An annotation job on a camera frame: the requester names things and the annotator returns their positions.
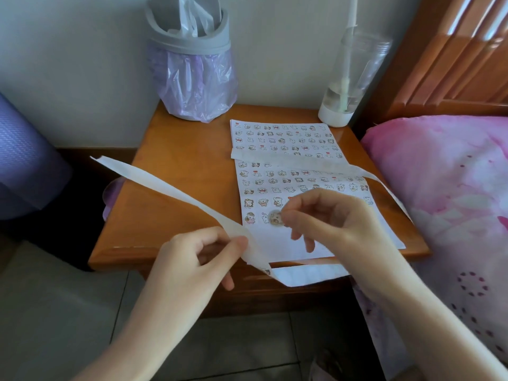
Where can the person's right hand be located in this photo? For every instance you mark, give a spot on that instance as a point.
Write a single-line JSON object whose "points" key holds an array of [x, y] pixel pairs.
{"points": [[353, 234]]}

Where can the person's left hand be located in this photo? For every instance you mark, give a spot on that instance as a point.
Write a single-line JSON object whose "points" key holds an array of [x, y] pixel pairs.
{"points": [[186, 269]]}

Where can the white paper sheet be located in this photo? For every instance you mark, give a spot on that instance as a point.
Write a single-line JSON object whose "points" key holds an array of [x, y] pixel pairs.
{"points": [[278, 242]]}

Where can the round cartoon sticker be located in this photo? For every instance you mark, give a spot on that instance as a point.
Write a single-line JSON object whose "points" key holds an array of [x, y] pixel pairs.
{"points": [[274, 217]]}

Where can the long white sticker strip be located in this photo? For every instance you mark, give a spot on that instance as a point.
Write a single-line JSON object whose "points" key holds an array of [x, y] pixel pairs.
{"points": [[158, 185]]}

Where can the rows of stuck cartoon stickers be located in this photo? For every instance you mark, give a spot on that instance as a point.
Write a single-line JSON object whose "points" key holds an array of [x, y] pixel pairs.
{"points": [[285, 136]]}

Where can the person's right forearm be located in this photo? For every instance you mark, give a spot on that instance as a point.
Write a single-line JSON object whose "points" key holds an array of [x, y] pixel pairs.
{"points": [[436, 333]]}

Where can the person's left forearm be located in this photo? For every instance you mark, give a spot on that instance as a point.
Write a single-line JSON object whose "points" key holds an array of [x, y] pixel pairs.
{"points": [[139, 345]]}

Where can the wooden nightstand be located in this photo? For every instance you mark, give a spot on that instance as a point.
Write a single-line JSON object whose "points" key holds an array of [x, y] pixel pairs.
{"points": [[178, 214]]}

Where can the purple plastic container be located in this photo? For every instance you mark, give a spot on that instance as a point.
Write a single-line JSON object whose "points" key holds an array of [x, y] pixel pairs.
{"points": [[112, 196]]}

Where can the clear cup with white base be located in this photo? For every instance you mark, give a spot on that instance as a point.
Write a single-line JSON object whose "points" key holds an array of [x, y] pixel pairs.
{"points": [[333, 119]]}

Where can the pink floral bedding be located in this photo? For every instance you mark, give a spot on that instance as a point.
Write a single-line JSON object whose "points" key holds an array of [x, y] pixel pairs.
{"points": [[456, 174]]}

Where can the pink slipper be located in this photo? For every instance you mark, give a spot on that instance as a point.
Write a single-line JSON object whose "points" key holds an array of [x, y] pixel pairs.
{"points": [[327, 367]]}

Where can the purple plastic bin bag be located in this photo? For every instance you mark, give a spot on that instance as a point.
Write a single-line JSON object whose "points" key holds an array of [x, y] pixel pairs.
{"points": [[194, 87]]}

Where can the wooden bed headboard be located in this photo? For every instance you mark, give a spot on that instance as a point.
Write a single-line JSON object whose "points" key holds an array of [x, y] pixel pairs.
{"points": [[448, 75]]}

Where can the purple rolled mat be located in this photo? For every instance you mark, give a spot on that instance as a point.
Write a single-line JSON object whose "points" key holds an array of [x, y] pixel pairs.
{"points": [[27, 162]]}

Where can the grey trash bin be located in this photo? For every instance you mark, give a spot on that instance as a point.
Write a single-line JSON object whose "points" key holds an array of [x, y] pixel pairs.
{"points": [[190, 47]]}

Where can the white straw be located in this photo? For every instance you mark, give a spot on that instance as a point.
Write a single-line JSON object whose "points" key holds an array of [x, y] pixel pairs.
{"points": [[352, 9]]}

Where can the white backing scraps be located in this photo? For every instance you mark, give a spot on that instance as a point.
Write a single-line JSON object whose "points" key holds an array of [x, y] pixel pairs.
{"points": [[188, 17]]}

